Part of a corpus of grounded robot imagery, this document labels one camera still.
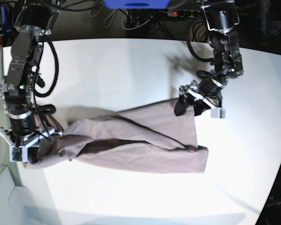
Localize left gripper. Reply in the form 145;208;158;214
174;78;227;116

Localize blue box overhead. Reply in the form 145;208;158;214
104;0;170;9

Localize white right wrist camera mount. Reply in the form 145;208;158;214
0;127;63;163

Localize mauve pink t-shirt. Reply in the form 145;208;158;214
23;99;208;173

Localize black power strip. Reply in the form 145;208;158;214
167;9;202;18

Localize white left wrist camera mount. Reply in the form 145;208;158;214
179;80;226;119

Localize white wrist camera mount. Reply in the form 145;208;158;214
0;127;63;163
179;80;226;119

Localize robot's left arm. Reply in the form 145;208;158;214
174;0;244;119

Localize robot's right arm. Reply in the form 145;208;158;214
0;0;59;164

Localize grey white cable loops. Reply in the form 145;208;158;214
89;9;155;30

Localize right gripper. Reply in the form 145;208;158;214
9;114;39;164

